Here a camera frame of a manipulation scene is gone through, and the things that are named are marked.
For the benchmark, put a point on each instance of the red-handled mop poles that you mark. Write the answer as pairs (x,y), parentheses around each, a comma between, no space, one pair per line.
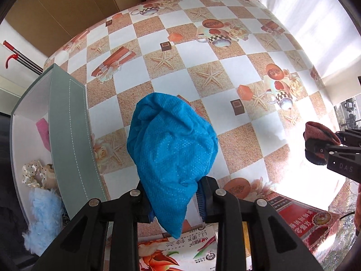
(22,59)

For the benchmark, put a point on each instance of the red patterned carton box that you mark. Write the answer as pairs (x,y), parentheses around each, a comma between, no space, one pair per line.
(315,227)

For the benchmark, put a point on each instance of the white curtain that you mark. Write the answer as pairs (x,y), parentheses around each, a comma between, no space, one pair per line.
(325,32)

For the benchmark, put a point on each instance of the white polka dot scrunchie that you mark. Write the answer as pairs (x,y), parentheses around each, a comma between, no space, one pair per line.
(31,174)

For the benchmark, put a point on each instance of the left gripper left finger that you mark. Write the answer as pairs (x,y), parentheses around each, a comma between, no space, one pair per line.
(136,200)

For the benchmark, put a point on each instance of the grey-green storage box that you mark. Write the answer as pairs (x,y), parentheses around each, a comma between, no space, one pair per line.
(61,100)

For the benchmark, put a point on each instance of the beige knitted sock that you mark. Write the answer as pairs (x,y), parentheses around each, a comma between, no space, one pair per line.
(48,177)

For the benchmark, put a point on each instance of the pink and black sock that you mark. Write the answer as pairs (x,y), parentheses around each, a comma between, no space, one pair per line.
(317,138)

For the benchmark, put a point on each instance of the brown cardboard sheet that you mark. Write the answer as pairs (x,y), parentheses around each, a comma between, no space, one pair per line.
(48,24)

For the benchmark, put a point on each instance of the checkered printed tablecloth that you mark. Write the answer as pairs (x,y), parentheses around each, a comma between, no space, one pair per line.
(235,65)

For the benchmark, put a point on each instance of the person's right hand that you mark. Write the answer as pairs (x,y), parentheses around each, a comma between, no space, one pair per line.
(357,215)

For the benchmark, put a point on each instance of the flower printed tissue pack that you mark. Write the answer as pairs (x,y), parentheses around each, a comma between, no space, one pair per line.
(194,250)

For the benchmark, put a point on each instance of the light blue fluffy sock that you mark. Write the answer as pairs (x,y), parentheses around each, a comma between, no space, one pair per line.
(47,209)

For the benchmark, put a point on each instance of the blue cloth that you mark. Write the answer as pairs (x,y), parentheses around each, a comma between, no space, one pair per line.
(173,148)

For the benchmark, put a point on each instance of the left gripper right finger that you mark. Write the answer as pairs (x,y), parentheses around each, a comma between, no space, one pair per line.
(214,203)

